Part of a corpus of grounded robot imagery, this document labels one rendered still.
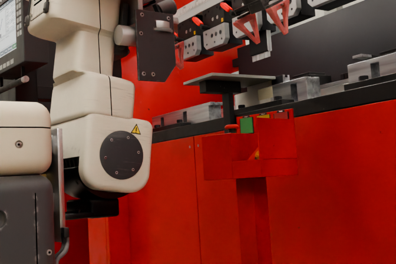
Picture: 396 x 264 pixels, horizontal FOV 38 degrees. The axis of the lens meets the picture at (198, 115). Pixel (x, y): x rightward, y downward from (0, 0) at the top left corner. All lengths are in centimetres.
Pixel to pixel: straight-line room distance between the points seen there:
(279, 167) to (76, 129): 54
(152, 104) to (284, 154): 135
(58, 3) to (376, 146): 84
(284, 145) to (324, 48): 109
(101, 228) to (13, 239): 176
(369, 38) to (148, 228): 121
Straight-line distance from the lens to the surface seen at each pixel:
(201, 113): 234
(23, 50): 272
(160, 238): 243
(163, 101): 281
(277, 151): 150
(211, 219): 209
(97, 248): 278
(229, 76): 188
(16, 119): 98
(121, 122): 124
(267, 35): 206
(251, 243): 154
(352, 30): 247
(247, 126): 166
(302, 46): 267
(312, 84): 187
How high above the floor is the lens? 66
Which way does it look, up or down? 6 degrees up
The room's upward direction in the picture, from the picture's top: 3 degrees counter-clockwise
